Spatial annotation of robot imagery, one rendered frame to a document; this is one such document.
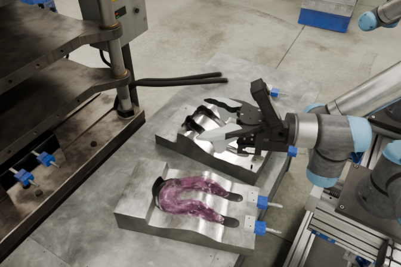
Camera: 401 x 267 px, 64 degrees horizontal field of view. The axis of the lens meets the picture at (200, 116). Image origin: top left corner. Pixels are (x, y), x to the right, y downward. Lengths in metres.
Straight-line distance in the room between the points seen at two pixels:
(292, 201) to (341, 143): 1.69
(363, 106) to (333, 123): 0.14
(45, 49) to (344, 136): 1.09
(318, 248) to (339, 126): 1.36
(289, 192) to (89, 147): 1.42
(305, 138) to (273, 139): 0.07
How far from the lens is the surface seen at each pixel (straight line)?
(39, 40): 1.46
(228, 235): 1.21
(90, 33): 1.44
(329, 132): 0.70
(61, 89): 1.59
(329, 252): 2.01
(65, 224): 1.39
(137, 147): 1.55
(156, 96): 3.13
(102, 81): 1.58
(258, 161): 1.41
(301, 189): 2.46
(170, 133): 1.51
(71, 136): 1.71
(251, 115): 0.69
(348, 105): 0.84
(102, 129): 1.70
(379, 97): 0.83
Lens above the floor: 1.92
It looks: 42 degrees down
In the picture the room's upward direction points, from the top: straight up
